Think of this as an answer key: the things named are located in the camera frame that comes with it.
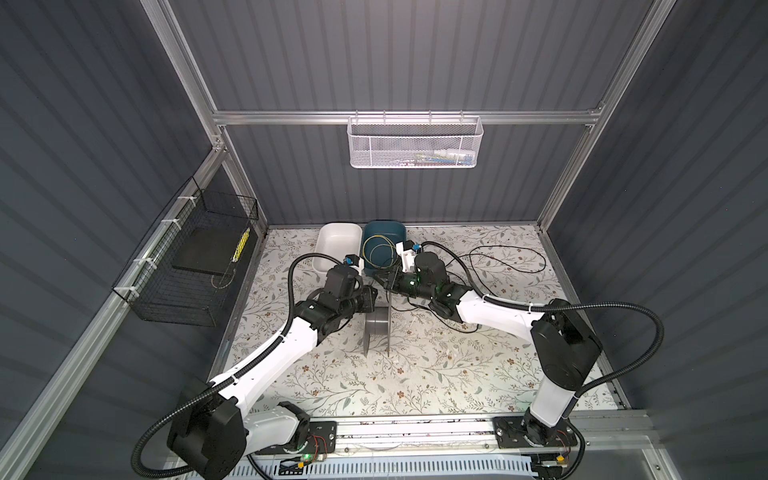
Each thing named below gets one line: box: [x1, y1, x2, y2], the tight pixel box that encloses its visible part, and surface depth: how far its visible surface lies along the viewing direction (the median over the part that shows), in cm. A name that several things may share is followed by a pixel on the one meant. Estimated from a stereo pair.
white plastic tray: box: [312, 222, 363, 272], surface depth 115 cm
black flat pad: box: [172, 226, 248, 274], surface depth 77 cm
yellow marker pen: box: [232, 227, 251, 263], surface depth 79 cm
